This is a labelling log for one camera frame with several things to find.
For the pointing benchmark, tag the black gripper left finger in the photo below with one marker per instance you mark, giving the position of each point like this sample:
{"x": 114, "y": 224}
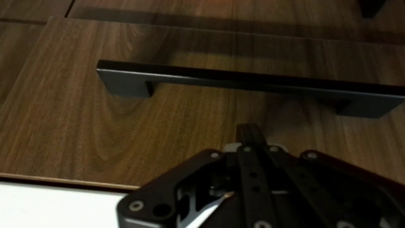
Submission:
{"x": 233, "y": 185}

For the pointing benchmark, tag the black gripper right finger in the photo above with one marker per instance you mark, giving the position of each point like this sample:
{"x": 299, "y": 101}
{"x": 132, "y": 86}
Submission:
{"x": 316, "y": 190}

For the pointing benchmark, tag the white wooden-front drawer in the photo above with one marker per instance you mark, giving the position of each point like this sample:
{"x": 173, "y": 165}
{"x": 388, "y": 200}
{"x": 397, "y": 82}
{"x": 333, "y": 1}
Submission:
{"x": 58, "y": 123}

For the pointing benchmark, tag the black drawer handle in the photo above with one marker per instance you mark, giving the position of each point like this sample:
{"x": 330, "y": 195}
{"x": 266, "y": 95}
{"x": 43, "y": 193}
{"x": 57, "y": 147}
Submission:
{"x": 353, "y": 99}

